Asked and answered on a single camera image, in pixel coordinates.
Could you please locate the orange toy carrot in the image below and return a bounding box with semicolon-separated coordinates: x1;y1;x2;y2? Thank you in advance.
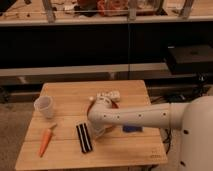
39;124;57;157

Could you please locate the black box on shelf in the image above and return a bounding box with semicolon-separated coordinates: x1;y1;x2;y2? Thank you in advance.
165;44;213;74

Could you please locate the blue rectangular block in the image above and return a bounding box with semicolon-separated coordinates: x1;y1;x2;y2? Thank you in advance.
122;126;143;133

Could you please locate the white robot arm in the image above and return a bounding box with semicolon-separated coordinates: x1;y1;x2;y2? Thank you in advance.
88;96;213;171

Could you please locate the orange plate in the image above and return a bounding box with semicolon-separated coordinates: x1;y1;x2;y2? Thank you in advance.
87;99;119;115

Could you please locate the translucent plastic cup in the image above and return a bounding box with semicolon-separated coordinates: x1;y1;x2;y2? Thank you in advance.
34;96;54;119

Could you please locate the black striped eraser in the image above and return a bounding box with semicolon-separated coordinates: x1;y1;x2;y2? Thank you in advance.
76;123;93;154

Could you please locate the wooden table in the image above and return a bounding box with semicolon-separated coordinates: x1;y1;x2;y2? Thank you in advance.
14;79;169;171

